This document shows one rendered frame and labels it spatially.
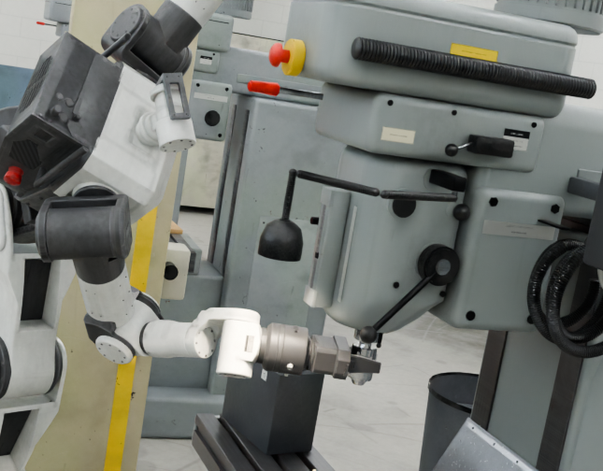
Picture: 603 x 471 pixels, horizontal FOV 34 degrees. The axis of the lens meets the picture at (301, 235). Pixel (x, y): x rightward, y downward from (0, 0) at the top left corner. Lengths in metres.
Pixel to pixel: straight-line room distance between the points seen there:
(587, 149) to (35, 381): 1.22
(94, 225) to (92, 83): 0.27
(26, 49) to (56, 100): 8.85
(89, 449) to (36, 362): 1.50
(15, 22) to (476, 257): 9.12
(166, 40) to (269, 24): 9.25
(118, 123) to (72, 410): 1.91
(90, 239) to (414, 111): 0.59
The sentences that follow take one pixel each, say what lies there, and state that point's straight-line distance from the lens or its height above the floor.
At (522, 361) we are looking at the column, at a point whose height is 1.24.
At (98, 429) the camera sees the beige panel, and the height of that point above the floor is 0.36.
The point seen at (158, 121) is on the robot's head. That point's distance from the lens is 1.75.
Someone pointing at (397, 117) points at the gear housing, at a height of 1.69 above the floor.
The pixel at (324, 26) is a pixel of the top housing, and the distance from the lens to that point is 1.57.
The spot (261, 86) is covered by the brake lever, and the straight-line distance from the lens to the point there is 1.73.
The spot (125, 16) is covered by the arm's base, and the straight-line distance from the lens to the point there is 1.96.
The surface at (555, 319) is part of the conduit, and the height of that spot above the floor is 1.41.
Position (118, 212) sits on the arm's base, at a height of 1.45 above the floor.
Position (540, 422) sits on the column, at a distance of 1.99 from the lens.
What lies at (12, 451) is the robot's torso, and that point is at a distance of 2.38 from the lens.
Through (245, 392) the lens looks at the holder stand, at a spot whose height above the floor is 1.00.
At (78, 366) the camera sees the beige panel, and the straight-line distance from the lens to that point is 3.52.
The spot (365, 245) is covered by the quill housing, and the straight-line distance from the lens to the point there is 1.66.
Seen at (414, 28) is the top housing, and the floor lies 1.84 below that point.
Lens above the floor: 1.76
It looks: 10 degrees down
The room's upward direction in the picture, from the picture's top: 10 degrees clockwise
